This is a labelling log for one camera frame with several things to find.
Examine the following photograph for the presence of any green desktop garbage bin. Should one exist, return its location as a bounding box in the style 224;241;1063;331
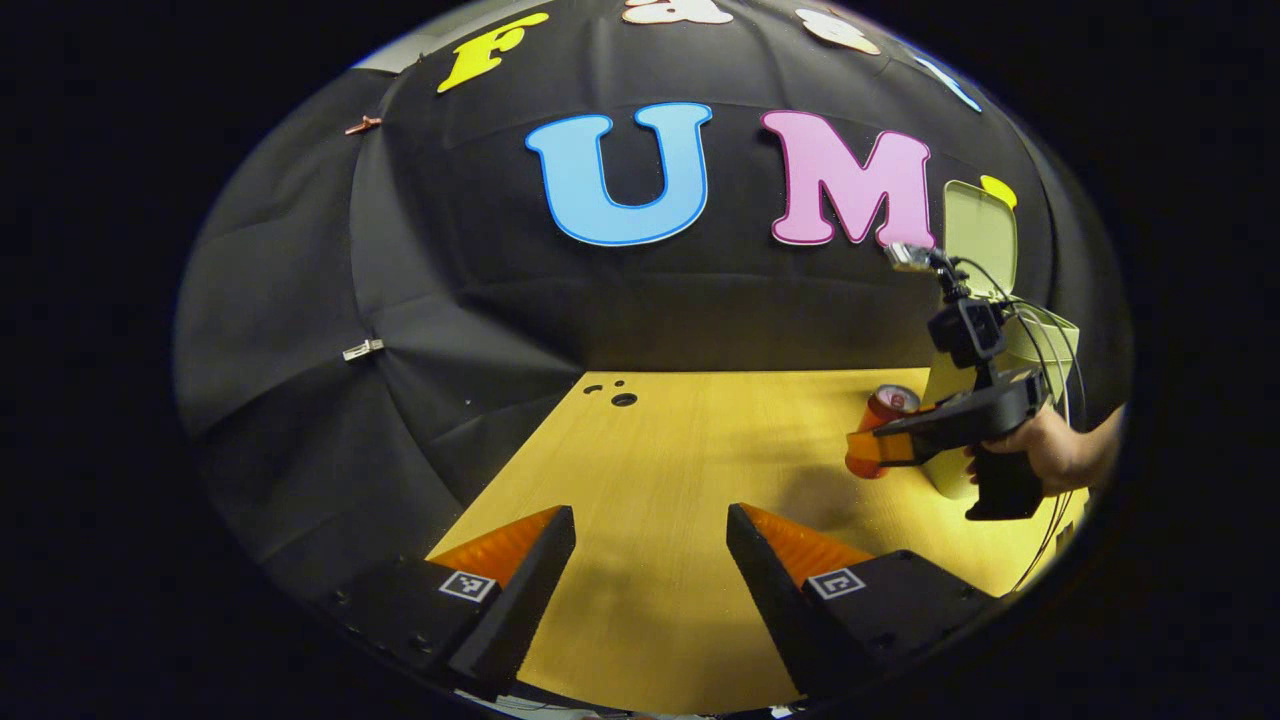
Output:
918;178;1083;501

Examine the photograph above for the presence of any black backdrop cloth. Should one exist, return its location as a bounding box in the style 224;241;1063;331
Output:
172;0;1131;601

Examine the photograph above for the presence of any wooden desktop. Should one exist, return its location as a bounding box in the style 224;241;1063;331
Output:
425;368;1091;716

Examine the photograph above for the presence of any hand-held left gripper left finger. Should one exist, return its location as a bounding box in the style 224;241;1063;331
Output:
328;505;578;700

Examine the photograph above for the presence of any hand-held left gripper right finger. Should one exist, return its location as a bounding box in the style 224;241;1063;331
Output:
726;502;1002;699

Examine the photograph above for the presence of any thin gripper cable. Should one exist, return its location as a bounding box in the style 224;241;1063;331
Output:
955;258;1089;593

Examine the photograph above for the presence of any red pop can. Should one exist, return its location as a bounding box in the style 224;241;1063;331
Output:
845;384;922;480

